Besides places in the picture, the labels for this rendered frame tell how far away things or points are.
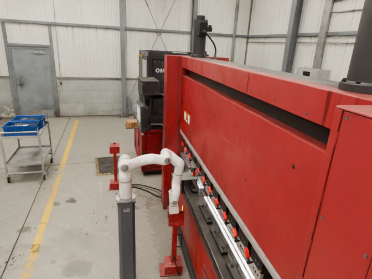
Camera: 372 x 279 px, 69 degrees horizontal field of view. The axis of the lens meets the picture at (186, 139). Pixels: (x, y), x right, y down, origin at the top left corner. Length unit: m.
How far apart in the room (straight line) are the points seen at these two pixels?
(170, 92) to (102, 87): 6.09
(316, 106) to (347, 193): 0.48
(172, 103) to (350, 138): 3.13
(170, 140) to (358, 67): 3.04
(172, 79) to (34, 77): 6.65
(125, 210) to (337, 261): 2.14
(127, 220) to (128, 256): 0.44
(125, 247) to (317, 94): 2.38
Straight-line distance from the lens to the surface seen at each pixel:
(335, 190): 0.86
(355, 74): 1.20
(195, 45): 3.43
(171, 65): 3.69
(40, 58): 9.69
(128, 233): 2.92
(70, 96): 9.75
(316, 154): 1.25
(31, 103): 9.96
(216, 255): 2.35
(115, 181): 4.96
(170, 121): 3.82
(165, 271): 3.35
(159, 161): 2.53
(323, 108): 1.18
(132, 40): 9.58
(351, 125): 0.81
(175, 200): 2.70
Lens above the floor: 2.43
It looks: 19 degrees down
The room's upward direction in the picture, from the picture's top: 3 degrees clockwise
